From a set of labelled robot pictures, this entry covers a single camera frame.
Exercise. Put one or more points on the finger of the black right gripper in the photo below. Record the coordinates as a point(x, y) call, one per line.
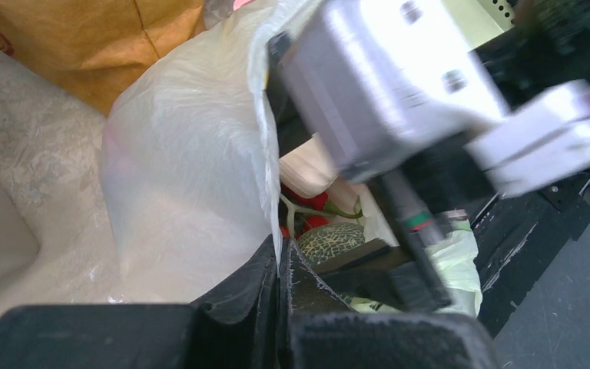
point(401, 276)

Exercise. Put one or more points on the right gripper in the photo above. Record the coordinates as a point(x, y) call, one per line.
point(529, 76)

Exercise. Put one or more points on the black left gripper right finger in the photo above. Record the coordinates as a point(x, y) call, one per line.
point(318, 330)

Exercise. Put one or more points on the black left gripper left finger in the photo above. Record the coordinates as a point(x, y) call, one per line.
point(230, 326)

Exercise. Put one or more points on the green plastic grocery bag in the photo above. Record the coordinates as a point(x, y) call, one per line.
point(189, 159)

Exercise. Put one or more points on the toy melon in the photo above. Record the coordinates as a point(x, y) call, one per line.
point(318, 245)

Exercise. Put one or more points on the green plastic basket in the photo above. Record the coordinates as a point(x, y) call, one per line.
point(481, 20)

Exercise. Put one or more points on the toy lychee bunch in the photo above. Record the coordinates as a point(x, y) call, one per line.
point(298, 215)

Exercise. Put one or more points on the toy napa cabbage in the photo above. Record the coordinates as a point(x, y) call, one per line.
point(308, 171)

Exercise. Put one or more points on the brown paper tote bag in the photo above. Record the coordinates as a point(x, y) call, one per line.
point(95, 49)

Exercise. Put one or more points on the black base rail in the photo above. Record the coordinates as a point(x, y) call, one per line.
point(518, 238)

